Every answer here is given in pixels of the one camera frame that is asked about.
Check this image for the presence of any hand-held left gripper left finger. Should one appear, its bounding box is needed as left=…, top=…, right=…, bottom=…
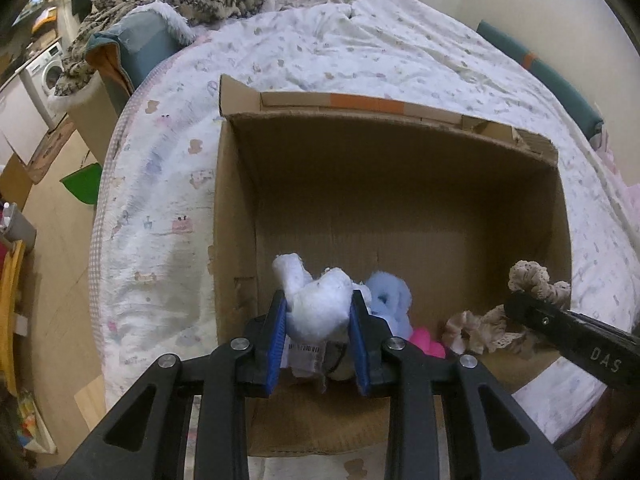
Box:
left=65, top=290, right=290, bottom=480

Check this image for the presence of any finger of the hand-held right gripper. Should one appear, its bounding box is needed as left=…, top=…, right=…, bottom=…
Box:
left=504, top=290, right=581, bottom=356

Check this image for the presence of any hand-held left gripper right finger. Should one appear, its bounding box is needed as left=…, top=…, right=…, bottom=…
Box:
left=349, top=290, right=576, bottom=480

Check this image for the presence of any beige lace scrunchie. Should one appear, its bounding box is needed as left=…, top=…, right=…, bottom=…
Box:
left=508, top=260, right=572, bottom=307

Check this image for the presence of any white fuzzy sock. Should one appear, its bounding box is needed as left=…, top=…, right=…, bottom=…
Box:
left=271, top=253, right=357, bottom=393

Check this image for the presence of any light blue fuzzy sock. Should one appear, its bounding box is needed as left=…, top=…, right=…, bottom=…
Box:
left=362, top=271, right=414, bottom=343

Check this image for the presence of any cream scrunchie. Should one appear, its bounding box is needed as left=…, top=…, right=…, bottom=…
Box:
left=445, top=305, right=533, bottom=356

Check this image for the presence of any pink soft toy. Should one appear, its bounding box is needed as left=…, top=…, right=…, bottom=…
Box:
left=409, top=326, right=446, bottom=358

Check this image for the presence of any brown cardboard box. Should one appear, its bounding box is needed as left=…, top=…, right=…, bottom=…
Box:
left=206, top=74, right=573, bottom=458

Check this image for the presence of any pink cloth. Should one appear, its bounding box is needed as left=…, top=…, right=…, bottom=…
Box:
left=592, top=130, right=640, bottom=211

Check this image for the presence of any white printed duvet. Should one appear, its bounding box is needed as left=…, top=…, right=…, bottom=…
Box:
left=89, top=0, right=640, bottom=480

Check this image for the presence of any teal headboard cushion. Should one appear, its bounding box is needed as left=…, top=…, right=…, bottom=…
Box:
left=476, top=20, right=605, bottom=138

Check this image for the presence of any green dustpan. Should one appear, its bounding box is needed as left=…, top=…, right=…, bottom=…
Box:
left=60, top=162, right=103, bottom=206

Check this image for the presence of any grey waste bin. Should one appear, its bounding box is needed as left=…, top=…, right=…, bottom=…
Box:
left=0, top=202, right=37, bottom=251

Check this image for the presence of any beige storage bin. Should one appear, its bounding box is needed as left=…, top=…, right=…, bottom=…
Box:
left=67, top=77, right=121, bottom=166

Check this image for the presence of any brown floor rug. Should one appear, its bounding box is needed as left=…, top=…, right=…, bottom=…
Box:
left=27, top=115, right=76, bottom=183

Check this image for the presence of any flat cardboard piece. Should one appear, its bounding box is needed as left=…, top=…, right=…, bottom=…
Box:
left=0, top=152, right=33, bottom=211

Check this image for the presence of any teal cushion with white fur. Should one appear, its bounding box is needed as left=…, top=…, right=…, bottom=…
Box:
left=84, top=2, right=198, bottom=96

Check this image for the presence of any white kitchen cabinet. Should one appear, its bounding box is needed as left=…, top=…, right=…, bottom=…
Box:
left=0, top=72, right=48, bottom=166

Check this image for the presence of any white washing machine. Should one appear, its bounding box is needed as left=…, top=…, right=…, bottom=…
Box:
left=22, top=40, right=66, bottom=128

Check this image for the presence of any yellow wooden frame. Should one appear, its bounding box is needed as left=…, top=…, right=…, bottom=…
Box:
left=0, top=240, right=28, bottom=396

